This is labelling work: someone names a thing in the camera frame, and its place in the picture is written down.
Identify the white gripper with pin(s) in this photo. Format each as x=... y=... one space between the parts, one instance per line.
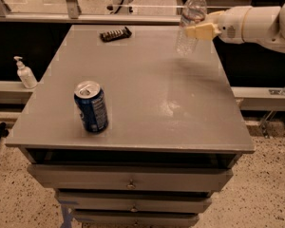
x=230 y=24

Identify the clear plastic water bottle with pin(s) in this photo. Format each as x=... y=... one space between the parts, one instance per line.
x=193 y=12

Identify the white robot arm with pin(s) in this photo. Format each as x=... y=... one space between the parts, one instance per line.
x=264 y=26

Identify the white pump dispenser bottle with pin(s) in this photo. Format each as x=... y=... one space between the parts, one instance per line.
x=25 y=73

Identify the grey drawer cabinet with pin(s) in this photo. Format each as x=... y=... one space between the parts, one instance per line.
x=174 y=129

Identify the blue soda can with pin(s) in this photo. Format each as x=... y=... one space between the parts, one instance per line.
x=90 y=100

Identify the metal window railing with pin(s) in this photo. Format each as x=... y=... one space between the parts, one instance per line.
x=95 y=11

